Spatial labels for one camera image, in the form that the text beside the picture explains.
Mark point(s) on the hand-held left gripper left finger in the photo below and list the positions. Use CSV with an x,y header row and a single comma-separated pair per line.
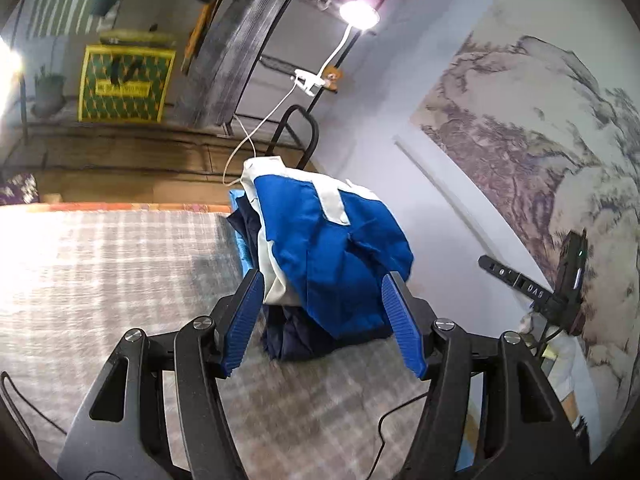
x,y
245,320

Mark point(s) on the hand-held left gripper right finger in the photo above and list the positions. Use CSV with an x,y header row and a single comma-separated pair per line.
x,y
402,325

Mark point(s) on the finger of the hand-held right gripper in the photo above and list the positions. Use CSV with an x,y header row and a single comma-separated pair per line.
x,y
515,280

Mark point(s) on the blue white jacket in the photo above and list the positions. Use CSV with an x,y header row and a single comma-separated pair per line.
x,y
320,240

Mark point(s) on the person's right forearm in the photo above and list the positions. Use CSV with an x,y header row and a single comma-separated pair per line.
x,y
575,412

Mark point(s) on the person's right hand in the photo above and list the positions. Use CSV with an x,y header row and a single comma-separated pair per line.
x,y
565,370

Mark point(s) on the navy garment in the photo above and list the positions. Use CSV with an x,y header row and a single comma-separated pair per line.
x,y
295,340

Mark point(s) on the light blue garment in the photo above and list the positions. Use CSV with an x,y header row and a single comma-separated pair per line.
x,y
239,252

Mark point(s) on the plaid blanket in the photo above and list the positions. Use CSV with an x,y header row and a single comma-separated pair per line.
x,y
100,270

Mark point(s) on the orange patterned sheet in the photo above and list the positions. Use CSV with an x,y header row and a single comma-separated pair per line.
x,y
125,207

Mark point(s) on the clip-on white lamp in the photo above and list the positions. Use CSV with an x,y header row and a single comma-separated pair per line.
x,y
312,130

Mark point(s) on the grey plaid hanging garment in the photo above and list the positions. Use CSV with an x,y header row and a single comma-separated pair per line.
x,y
235,70

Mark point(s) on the small brown plush toy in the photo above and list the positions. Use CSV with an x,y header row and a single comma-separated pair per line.
x,y
332,80

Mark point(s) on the yellow green patterned bag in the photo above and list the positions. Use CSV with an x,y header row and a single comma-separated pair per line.
x,y
125,95

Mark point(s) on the purple floral cloth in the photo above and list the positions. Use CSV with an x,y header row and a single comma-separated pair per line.
x,y
17,187

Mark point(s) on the landscape wall poster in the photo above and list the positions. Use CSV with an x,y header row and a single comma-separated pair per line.
x,y
540,150

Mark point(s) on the wooden bed frame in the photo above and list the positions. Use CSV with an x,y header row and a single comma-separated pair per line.
x,y
125,160

